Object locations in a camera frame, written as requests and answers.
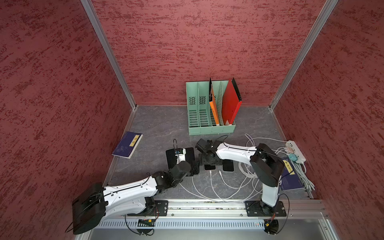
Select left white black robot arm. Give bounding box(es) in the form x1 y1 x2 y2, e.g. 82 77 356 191
66 161 201 235

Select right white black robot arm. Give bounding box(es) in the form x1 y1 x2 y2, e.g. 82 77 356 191
195 139 285 208

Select black phone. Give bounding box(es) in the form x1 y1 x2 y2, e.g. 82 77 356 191
204 165 216 171
222 160 235 172
184 148 196 165
166 149 180 170

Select left purple book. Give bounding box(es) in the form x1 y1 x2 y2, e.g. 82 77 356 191
112 132 143 159

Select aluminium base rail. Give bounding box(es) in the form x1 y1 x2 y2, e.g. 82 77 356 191
78 196 339 240

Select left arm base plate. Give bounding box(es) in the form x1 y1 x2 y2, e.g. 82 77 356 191
127 200 169 218

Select orange folder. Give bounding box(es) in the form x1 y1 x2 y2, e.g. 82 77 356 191
209 79 220 126

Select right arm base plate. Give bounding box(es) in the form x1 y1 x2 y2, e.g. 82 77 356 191
245 201 288 218

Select right purple book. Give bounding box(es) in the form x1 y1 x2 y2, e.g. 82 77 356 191
280 157 304 191

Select green file organizer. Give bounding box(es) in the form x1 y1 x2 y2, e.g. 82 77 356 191
186 81 236 136

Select purple book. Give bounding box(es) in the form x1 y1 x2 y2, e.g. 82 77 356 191
112 132 143 159
280 157 304 191

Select red folder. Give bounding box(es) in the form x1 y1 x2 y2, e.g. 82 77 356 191
222 78 243 125

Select grey patterned folder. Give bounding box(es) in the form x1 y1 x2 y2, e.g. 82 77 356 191
216 83 224 126

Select white power strip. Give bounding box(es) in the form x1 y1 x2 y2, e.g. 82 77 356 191
286 141 306 164

